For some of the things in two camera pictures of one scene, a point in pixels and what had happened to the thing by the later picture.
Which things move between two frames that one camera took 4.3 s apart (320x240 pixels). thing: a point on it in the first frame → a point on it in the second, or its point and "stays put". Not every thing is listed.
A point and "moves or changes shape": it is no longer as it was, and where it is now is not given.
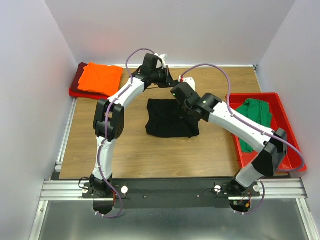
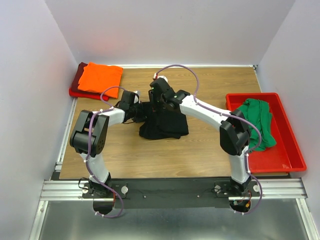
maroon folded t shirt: (76, 81) stays put
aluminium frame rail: (269, 189) stays put
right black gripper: (182, 111) → (155, 108)
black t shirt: (164, 120) moves or changes shape
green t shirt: (258, 111) stays put
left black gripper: (168, 81) → (143, 114)
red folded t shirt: (90, 95) stays put
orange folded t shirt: (104, 79) stays put
